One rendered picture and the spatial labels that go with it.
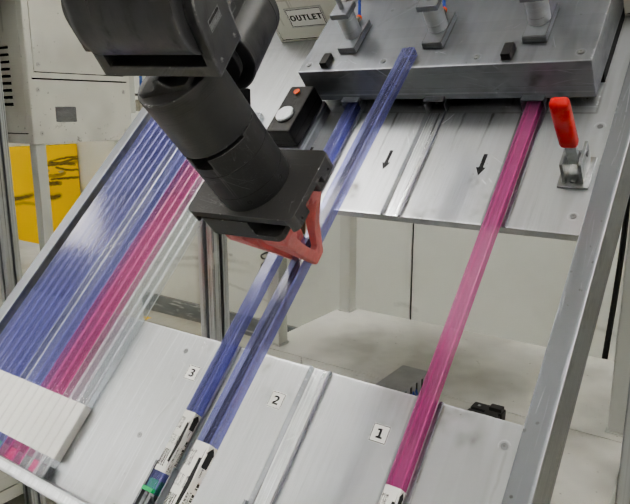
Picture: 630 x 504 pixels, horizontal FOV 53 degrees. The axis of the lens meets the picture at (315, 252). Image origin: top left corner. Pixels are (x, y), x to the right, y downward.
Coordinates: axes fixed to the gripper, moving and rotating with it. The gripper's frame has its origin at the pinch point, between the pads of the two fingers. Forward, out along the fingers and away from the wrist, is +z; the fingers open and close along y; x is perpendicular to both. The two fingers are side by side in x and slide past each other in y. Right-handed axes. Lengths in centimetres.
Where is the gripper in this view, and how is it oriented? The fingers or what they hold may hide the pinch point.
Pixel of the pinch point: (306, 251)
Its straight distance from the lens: 54.0
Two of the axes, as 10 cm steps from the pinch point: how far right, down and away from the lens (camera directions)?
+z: 4.2, 5.7, 7.1
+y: -8.2, -1.1, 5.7
